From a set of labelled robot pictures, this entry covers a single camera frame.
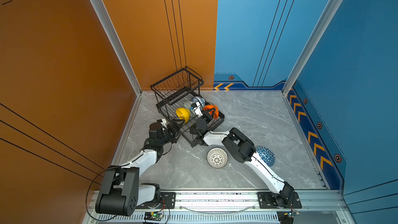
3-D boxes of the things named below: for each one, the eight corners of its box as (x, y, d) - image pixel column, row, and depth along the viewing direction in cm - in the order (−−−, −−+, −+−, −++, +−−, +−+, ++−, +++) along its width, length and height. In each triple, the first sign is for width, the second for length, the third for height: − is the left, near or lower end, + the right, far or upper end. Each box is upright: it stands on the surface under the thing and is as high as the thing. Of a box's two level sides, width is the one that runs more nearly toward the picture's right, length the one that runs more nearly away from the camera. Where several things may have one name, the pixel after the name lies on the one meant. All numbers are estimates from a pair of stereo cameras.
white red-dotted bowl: (214, 172, 83) (215, 169, 80) (204, 157, 89) (204, 153, 85) (230, 161, 87) (231, 158, 83) (219, 147, 92) (220, 144, 89)
